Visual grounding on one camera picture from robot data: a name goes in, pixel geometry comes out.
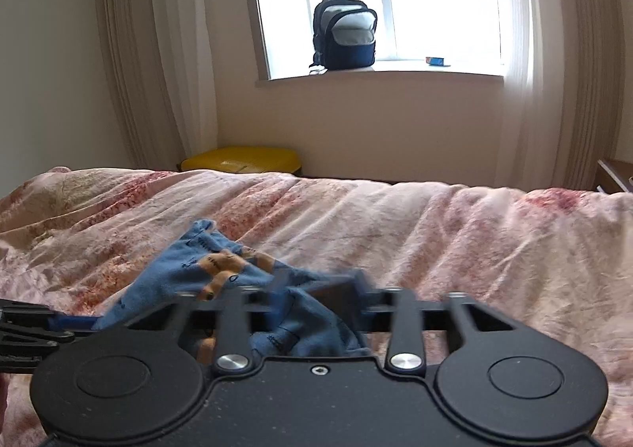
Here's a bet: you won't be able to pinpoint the blue patterned child pants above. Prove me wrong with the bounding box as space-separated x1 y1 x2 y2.
91 219 373 363

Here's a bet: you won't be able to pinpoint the pink floral bed quilt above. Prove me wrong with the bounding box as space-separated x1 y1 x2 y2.
1 168 632 446

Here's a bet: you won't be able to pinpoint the brown wooden nightstand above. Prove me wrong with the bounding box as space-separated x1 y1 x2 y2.
593 160 633 194

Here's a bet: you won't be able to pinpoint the yellow storage bin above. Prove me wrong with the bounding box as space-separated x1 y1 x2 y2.
178 146 303 173

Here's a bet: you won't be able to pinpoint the small blue box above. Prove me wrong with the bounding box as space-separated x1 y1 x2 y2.
426 57 451 67

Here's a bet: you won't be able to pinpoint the beige window curtain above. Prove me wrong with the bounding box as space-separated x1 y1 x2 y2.
97 0 218 169
495 0 625 191

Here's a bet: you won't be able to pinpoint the beige left window curtain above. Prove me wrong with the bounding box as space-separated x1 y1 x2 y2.
97 0 218 169

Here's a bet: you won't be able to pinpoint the navy and grey backpack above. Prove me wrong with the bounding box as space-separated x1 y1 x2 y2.
310 0 378 70

